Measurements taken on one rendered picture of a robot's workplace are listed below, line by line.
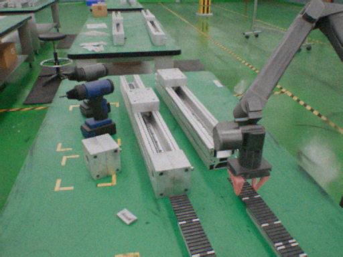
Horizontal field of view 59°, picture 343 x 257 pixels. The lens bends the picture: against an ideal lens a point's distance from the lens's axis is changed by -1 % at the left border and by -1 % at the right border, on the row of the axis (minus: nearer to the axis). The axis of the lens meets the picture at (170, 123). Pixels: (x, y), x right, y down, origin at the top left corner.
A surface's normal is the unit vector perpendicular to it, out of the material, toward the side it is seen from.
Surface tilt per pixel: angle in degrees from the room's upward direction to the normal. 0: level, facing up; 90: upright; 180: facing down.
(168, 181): 90
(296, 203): 0
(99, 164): 90
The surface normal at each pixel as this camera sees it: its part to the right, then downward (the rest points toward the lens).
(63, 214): 0.00, -0.89
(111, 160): 0.50, 0.39
